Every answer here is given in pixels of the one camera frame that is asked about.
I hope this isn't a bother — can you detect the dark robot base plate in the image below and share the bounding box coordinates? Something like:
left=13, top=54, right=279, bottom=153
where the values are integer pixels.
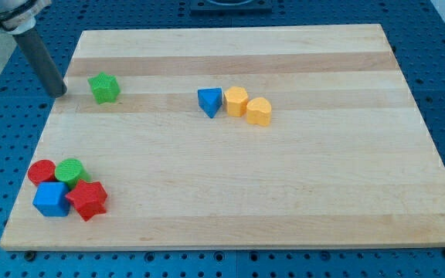
left=189, top=0, right=273, bottom=14

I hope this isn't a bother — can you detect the blue cube block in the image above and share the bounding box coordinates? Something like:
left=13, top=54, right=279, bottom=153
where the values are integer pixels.
left=32, top=181, right=70, bottom=217

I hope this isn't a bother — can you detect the wooden board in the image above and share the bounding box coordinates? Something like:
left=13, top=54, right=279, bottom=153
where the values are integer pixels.
left=0, top=24, right=445, bottom=251

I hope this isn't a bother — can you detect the yellow heart block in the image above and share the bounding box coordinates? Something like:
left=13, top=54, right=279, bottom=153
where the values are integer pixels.
left=246, top=97, right=272, bottom=127

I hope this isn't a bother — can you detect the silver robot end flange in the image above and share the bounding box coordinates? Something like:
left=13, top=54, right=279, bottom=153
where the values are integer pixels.
left=0, top=0, right=52, bottom=35

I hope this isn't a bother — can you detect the red star block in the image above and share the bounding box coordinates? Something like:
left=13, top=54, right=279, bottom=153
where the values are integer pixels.
left=66, top=179, right=107, bottom=222

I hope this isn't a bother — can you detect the blue triangle block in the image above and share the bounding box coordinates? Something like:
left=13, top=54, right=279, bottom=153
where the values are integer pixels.
left=197, top=88, right=222, bottom=118

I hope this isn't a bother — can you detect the red cylinder block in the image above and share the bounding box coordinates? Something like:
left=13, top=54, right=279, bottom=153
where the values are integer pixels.
left=27, top=160, right=57, bottom=187

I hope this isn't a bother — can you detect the green cylinder block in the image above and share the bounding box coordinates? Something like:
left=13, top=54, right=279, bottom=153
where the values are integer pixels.
left=55, top=158, right=91, bottom=190

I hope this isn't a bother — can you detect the yellow hexagon block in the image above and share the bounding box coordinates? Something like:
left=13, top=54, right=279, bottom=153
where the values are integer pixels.
left=224, top=86, right=249, bottom=117

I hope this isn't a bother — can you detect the green star block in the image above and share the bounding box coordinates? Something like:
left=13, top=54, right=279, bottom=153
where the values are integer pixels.
left=87, top=72, right=121, bottom=104

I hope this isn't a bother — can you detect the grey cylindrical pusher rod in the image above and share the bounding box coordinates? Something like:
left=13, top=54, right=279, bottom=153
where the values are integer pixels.
left=12, top=27, right=67, bottom=98

